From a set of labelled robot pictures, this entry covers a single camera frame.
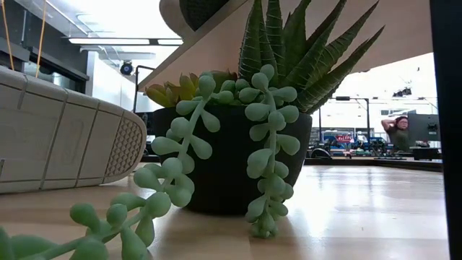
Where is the yellow cable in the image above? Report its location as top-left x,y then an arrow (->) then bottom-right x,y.
0,0 -> 48,79

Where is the black monitor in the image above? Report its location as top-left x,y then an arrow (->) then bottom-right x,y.
407,113 -> 441,144

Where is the succulent plant in black pot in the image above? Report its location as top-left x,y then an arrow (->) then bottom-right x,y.
0,0 -> 386,260

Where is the black rubber slide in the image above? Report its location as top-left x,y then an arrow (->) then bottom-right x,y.
179,0 -> 231,32

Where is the person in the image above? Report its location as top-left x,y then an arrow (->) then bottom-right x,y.
380,115 -> 411,152

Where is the black aluminium table frame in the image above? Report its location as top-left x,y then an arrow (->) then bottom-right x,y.
139,154 -> 444,173

